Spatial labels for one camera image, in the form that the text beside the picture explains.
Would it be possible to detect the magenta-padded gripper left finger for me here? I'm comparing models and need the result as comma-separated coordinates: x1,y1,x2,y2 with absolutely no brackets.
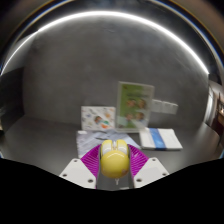
59,143,102,190

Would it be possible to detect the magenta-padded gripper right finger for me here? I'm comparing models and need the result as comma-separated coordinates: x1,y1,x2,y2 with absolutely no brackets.
127,143,170,189

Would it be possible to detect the yellow computer mouse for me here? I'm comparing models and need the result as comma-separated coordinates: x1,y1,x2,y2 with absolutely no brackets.
99,138,131,185

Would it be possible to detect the grey striped book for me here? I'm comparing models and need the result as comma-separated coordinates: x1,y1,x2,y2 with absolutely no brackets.
75,129,142,160

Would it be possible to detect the white book with blue stripe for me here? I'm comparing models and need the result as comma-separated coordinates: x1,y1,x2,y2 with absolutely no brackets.
138,127,184,151

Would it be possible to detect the white colourful sticker card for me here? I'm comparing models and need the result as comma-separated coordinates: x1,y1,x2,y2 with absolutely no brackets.
80,105,117,132

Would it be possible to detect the green menu sign stand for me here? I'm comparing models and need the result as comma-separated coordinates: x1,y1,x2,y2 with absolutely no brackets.
115,80,156,134

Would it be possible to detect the white wall socket panel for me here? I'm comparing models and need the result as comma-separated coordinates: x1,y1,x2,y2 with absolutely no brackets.
151,98,179,116

